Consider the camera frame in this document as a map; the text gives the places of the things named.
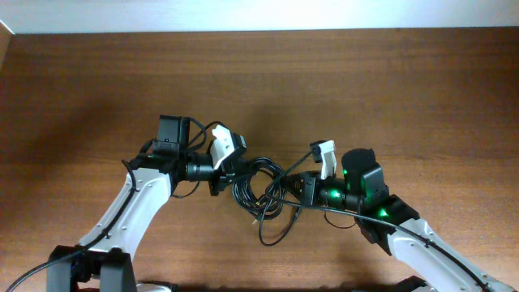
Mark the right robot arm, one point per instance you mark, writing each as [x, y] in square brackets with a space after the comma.
[389, 222]

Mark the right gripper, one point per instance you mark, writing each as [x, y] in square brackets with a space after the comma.
[306, 193]

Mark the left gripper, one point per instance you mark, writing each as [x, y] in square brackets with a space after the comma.
[226, 173]

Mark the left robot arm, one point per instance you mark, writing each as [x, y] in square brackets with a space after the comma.
[107, 251]

